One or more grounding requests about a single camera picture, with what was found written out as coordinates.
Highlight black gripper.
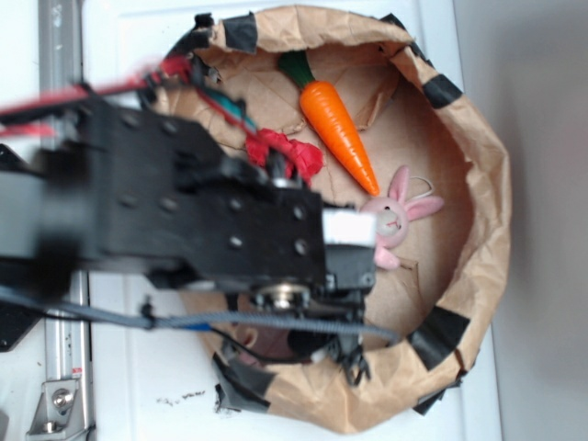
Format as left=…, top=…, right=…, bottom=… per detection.
left=183, top=155, right=375, bottom=322

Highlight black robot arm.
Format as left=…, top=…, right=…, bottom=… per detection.
left=1, top=97, right=375, bottom=359

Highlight crumpled red paper ball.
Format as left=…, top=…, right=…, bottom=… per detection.
left=244, top=129, right=323, bottom=186

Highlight pink plush bunny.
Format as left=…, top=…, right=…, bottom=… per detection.
left=360, top=165, right=445, bottom=270

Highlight orange plastic carrot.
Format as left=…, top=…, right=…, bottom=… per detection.
left=277, top=51, right=379, bottom=197

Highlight brown paper bag basin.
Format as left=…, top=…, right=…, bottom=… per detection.
left=183, top=6, right=512, bottom=434

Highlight white plastic lid board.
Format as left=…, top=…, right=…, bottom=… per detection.
left=82, top=1, right=502, bottom=440

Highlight grey braided cable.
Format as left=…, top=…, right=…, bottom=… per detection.
left=0, top=284, right=401, bottom=345

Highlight red wires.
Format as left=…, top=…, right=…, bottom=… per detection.
left=0, top=57, right=194, bottom=139

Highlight aluminium frame rail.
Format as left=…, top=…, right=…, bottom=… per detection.
left=26, top=1, right=96, bottom=440

